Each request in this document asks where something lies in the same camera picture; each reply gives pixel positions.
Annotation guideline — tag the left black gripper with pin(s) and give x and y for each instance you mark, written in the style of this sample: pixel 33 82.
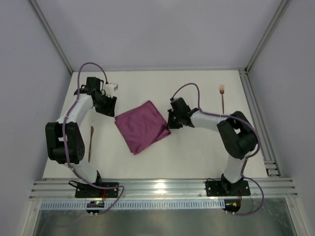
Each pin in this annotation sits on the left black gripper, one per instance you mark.
pixel 106 104

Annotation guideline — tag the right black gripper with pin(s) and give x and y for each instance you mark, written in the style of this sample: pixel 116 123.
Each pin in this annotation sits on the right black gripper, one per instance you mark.
pixel 175 118

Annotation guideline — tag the purple cloth napkin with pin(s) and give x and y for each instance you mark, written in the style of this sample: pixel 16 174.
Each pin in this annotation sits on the purple cloth napkin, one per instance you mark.
pixel 141 127

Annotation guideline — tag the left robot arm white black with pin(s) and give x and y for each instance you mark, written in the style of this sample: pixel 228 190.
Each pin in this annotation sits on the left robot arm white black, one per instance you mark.
pixel 65 144

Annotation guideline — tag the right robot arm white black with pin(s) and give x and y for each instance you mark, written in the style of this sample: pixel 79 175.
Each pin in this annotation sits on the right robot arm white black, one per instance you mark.
pixel 239 138

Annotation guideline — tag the copper knife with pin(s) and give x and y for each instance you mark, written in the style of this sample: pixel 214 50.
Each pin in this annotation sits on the copper knife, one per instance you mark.
pixel 90 143

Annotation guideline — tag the left controller board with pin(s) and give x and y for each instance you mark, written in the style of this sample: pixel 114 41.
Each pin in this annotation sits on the left controller board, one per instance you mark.
pixel 95 207

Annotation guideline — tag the controller board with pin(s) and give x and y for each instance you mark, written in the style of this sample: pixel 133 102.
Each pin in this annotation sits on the controller board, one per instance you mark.
pixel 95 207
pixel 231 207

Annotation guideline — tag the right controller board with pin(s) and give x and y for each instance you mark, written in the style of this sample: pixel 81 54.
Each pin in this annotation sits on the right controller board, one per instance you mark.
pixel 231 207

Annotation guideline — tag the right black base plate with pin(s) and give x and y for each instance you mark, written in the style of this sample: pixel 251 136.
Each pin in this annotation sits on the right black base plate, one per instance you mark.
pixel 215 188

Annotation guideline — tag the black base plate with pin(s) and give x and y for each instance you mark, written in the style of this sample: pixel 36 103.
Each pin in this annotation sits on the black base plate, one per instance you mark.
pixel 215 188
pixel 87 191

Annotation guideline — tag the left corner frame post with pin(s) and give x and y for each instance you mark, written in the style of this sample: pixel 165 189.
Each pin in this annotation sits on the left corner frame post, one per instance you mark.
pixel 48 30

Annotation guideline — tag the corner frame post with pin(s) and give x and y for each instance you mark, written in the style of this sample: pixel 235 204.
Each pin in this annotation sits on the corner frame post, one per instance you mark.
pixel 273 23
pixel 48 30

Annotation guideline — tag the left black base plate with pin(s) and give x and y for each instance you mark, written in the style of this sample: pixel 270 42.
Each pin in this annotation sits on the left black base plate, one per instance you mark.
pixel 87 191

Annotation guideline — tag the slotted grey cable duct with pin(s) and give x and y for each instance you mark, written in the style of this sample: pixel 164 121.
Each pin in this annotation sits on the slotted grey cable duct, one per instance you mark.
pixel 137 204

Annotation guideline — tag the aluminium front rail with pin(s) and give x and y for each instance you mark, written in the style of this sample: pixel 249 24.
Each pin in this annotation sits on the aluminium front rail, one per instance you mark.
pixel 158 189

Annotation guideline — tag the aluminium rail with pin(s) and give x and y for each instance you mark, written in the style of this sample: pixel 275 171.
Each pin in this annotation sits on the aluminium rail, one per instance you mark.
pixel 158 189
pixel 268 153

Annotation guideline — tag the right side aluminium rail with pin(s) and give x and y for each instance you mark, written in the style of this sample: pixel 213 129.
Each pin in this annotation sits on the right side aluminium rail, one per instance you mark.
pixel 268 153

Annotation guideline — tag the right corner frame post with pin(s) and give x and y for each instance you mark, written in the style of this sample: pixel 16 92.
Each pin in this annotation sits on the right corner frame post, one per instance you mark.
pixel 273 23

